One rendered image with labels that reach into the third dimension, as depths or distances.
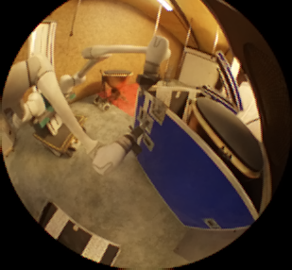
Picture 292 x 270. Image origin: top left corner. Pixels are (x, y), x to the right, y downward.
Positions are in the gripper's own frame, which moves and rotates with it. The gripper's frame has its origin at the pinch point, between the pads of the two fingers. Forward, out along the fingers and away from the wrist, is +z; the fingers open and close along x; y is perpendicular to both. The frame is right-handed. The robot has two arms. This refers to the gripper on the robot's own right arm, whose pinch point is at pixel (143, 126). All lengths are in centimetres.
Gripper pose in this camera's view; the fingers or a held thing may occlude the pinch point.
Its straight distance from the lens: 58.3
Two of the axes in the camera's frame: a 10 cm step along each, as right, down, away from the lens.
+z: 5.1, -4.9, 7.1
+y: -6.8, -7.3, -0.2
